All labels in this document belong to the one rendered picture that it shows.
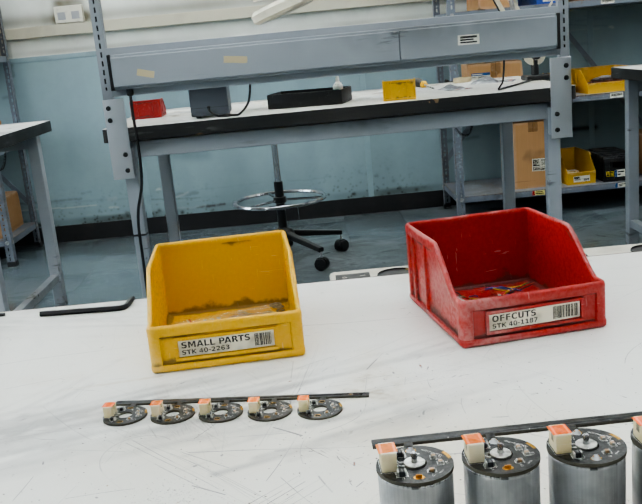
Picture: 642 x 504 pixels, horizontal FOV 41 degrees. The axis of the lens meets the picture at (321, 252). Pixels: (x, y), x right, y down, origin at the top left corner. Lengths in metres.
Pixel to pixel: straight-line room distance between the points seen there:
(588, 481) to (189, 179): 4.49
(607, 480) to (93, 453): 0.28
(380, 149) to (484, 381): 4.21
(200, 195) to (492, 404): 4.31
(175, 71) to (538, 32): 1.04
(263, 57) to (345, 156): 2.22
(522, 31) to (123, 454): 2.24
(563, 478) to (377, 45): 2.28
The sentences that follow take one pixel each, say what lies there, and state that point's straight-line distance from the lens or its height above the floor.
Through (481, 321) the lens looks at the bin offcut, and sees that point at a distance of 0.55.
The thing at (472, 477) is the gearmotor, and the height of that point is 0.81.
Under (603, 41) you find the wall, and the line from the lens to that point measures 4.91.
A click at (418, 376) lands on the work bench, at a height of 0.75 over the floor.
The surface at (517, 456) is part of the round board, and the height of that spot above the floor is 0.81.
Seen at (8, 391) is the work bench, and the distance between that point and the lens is 0.58.
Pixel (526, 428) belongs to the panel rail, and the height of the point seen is 0.81.
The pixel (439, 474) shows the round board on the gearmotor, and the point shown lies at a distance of 0.28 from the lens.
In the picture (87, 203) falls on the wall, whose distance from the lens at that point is 4.85.
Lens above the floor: 0.95
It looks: 14 degrees down
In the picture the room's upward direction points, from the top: 5 degrees counter-clockwise
